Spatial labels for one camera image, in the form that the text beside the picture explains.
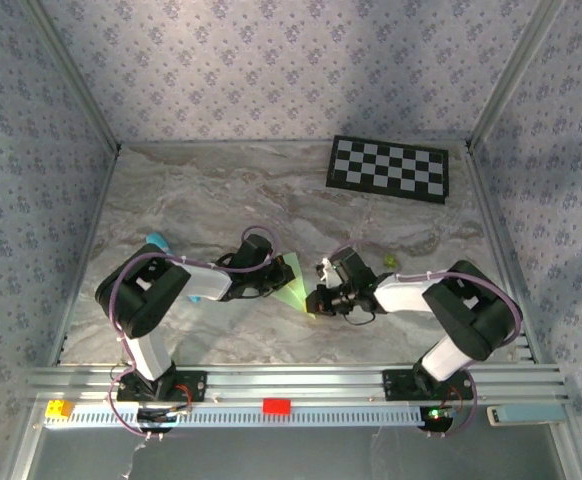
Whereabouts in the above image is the light green paper sheet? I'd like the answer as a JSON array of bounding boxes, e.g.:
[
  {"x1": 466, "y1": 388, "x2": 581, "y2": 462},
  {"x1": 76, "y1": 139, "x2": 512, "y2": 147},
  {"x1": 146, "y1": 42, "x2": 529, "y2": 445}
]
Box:
[{"x1": 270, "y1": 252, "x2": 317, "y2": 319}]

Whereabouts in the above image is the cyan blue marker pen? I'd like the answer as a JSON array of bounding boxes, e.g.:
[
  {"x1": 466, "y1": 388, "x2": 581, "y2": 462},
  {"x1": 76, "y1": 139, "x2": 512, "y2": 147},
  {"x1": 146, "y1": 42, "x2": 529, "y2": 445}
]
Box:
[{"x1": 145, "y1": 232, "x2": 202, "y2": 305}]

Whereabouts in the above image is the black white checkerboard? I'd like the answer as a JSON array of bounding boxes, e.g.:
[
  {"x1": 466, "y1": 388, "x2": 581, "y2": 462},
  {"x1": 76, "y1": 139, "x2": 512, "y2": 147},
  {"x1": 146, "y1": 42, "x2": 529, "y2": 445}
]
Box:
[{"x1": 325, "y1": 134, "x2": 450, "y2": 205}]

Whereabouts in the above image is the black round board with LEDs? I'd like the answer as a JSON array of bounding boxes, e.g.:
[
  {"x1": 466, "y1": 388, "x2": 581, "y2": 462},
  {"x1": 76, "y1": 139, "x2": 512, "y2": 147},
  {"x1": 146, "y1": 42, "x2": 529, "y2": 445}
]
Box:
[{"x1": 419, "y1": 405, "x2": 456, "y2": 434}]

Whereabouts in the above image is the blue and white flat device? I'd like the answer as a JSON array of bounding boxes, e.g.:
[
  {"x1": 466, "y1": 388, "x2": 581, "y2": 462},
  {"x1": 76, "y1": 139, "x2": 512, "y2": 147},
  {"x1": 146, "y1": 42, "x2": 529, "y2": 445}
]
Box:
[{"x1": 486, "y1": 403, "x2": 568, "y2": 427}]

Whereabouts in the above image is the white torn tape strip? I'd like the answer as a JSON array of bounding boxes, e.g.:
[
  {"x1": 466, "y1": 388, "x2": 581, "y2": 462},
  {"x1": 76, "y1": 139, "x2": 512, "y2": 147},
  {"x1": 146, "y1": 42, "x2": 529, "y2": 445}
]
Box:
[{"x1": 119, "y1": 439, "x2": 150, "y2": 480}]

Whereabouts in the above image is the yellow block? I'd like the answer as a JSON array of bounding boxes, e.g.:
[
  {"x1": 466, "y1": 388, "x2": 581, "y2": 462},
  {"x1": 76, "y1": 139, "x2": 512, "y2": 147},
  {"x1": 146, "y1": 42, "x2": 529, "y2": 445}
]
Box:
[{"x1": 45, "y1": 400, "x2": 75, "y2": 419}]

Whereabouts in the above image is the thin black right camera cable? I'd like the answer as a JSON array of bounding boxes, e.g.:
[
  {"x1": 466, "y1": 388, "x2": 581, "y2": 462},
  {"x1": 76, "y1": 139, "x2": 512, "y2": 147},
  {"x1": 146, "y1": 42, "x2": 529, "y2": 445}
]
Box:
[{"x1": 343, "y1": 307, "x2": 378, "y2": 327}]

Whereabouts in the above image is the thin black camera cable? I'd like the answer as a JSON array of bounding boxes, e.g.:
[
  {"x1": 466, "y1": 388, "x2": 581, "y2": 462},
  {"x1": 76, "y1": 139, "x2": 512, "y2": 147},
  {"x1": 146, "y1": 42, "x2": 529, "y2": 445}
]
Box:
[
  {"x1": 343, "y1": 307, "x2": 378, "y2": 327},
  {"x1": 212, "y1": 251, "x2": 267, "y2": 302}
]

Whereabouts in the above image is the thin black left camera cable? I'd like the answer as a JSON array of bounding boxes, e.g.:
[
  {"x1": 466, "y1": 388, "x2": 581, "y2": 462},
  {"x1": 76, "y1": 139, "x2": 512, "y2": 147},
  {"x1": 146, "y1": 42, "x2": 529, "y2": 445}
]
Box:
[{"x1": 212, "y1": 251, "x2": 267, "y2": 302}]

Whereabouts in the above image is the aluminium mounting rail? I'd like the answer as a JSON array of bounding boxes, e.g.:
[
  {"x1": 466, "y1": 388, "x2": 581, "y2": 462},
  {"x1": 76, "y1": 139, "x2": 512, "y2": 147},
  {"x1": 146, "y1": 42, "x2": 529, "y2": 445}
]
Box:
[{"x1": 25, "y1": 364, "x2": 570, "y2": 405}]

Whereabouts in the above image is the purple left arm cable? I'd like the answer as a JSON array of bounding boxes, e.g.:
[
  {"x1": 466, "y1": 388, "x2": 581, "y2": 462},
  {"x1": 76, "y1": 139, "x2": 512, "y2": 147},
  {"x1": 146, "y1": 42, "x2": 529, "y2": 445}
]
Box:
[{"x1": 106, "y1": 224, "x2": 280, "y2": 441}]

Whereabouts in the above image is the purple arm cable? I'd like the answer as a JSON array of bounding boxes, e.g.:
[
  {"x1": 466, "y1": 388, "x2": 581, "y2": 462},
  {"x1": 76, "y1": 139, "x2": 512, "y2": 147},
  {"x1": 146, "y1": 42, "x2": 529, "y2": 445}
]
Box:
[
  {"x1": 106, "y1": 224, "x2": 280, "y2": 441},
  {"x1": 329, "y1": 241, "x2": 525, "y2": 439}
]

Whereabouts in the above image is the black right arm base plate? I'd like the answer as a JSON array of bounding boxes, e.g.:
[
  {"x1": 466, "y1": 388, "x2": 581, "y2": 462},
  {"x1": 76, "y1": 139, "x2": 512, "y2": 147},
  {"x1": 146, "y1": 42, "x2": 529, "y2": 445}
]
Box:
[{"x1": 381, "y1": 368, "x2": 475, "y2": 402}]

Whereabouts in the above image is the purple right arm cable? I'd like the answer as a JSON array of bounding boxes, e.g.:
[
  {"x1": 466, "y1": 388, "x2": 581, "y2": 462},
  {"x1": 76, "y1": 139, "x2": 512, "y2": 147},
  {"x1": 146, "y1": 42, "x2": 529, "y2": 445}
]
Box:
[{"x1": 329, "y1": 241, "x2": 525, "y2": 439}]

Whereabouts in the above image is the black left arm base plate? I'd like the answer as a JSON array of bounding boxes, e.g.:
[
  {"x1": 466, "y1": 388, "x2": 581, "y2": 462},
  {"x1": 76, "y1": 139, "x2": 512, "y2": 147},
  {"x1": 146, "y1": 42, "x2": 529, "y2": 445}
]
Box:
[{"x1": 115, "y1": 368, "x2": 208, "y2": 404}]

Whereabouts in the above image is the white slotted cable duct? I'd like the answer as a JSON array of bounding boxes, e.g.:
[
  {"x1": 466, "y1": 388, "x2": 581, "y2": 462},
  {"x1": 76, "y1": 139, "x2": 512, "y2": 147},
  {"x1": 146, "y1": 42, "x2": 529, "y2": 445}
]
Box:
[{"x1": 43, "y1": 403, "x2": 435, "y2": 429}]

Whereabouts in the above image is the aluminium table back rail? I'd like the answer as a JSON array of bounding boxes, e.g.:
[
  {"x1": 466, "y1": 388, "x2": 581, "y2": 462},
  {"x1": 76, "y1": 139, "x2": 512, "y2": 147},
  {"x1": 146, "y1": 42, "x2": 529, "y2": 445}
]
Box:
[{"x1": 118, "y1": 137, "x2": 472, "y2": 150}]

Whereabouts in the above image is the aluminium table side rail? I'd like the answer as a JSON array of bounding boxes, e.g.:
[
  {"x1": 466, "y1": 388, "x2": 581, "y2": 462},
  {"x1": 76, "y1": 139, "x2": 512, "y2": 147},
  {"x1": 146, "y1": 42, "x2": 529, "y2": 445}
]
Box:
[
  {"x1": 463, "y1": 142, "x2": 542, "y2": 364},
  {"x1": 48, "y1": 144, "x2": 122, "y2": 366}
]

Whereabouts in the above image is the black round board with wires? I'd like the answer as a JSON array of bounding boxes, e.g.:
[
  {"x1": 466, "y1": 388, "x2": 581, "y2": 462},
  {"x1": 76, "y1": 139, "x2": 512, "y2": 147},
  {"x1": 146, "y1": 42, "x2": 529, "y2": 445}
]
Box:
[{"x1": 136, "y1": 405, "x2": 193, "y2": 434}]

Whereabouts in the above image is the aluminium frame post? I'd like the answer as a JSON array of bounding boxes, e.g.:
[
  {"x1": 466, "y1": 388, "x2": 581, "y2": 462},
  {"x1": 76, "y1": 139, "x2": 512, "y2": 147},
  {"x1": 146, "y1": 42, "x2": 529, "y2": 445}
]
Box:
[{"x1": 466, "y1": 0, "x2": 570, "y2": 151}]

